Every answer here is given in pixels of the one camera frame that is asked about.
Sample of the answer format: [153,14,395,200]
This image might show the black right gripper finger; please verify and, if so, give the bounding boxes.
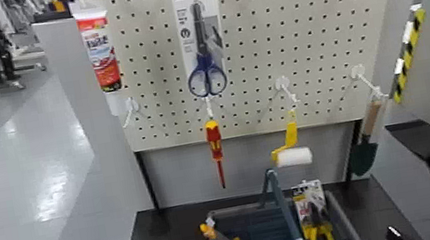
[384,223,407,240]

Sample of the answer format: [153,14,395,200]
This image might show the grey plastic crate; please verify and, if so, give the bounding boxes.
[196,153,368,240]

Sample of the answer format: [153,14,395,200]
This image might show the yellow pliers in package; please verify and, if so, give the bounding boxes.
[289,177,336,240]

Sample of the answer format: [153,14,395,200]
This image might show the grey panel under pegboard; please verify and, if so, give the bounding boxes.
[137,112,365,216]

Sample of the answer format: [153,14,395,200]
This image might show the grey partition panel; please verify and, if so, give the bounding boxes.
[0,6,162,240]

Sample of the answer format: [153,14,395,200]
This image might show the red yellow screwdriver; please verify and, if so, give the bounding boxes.
[203,118,231,191]

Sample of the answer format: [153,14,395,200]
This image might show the white pegboard hook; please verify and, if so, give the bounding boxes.
[202,94,217,122]
[348,60,390,104]
[119,96,144,129]
[273,73,300,107]

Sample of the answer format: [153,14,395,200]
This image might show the white perforated pegboard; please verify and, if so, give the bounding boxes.
[80,0,429,164]

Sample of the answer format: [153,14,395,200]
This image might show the blue scissors on card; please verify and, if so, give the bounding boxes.
[171,0,237,102]

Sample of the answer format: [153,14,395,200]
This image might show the red white sealant tube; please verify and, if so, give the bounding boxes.
[68,0,129,122]

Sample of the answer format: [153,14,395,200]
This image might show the blue crate carry handle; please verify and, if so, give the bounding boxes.
[252,164,308,240]

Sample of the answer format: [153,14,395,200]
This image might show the green trowel wooden handle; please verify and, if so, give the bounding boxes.
[337,97,396,179]

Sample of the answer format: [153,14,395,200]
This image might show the yellow handled paint roller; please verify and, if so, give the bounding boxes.
[263,107,315,172]

